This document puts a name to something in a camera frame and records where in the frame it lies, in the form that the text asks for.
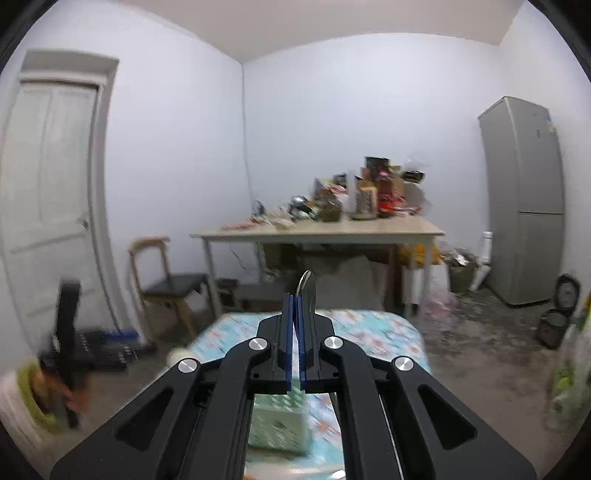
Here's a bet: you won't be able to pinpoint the grey box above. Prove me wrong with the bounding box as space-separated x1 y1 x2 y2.
238 282 289 312

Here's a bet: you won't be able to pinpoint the small dark stool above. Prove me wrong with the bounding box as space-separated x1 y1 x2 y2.
216 278 241 312

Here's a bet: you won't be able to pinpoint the black box device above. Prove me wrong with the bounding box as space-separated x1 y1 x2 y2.
290 195 319 220

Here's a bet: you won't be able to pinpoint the clear plastic bag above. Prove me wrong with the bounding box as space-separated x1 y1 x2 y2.
545 295 591 432

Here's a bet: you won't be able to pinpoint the metal spoon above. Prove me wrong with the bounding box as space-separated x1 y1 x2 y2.
295 270 318 301

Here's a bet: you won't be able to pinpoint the grey sack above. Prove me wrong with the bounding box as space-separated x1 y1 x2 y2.
295 256 389 312

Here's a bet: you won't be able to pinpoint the wooden table white legs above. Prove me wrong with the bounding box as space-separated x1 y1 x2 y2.
189 216 446 317

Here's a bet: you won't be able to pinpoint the trash bin with bag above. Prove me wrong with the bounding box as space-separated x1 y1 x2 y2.
443 249 478 294

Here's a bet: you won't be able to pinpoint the green utensil holder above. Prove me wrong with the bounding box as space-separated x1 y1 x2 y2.
249 392 312 457

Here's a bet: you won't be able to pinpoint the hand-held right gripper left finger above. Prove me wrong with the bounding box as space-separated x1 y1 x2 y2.
51 295 298 480

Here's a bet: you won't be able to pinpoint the brown cardboard boxes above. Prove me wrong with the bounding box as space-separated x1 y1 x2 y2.
355 156 407 195

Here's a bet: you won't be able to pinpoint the person's left forearm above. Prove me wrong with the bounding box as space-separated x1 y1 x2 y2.
0 360 61 462

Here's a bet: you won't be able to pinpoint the grey refrigerator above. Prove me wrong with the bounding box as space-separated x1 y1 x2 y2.
478 96 566 308

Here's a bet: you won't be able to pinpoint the dark cooker pot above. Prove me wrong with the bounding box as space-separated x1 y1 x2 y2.
536 309 571 349

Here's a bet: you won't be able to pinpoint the black plastic crate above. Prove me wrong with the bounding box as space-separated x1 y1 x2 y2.
76 328 155 372

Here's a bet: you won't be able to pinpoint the crinkled clear bag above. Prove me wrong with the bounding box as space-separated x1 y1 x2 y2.
401 159 428 185

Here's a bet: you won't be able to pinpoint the white panel door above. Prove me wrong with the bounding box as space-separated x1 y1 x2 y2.
0 48 121 344

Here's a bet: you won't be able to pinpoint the wooden chair black seat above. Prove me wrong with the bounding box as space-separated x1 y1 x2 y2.
128 236 215 340

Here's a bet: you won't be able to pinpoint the floral tablecloth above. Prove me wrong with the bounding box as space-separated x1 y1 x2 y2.
187 310 431 480

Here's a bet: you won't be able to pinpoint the pink plastic bag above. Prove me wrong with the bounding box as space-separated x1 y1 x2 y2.
422 277 455 315

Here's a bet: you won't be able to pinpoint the person's left hand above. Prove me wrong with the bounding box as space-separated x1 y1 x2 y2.
34 368 90 415

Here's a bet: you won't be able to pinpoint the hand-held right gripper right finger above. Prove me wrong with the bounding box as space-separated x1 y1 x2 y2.
298 294 537 480

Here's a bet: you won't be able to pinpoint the black rice cooker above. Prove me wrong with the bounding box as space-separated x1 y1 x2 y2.
554 273 581 319

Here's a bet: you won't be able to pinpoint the yellow bag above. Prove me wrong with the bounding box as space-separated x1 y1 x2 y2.
399 242 444 268

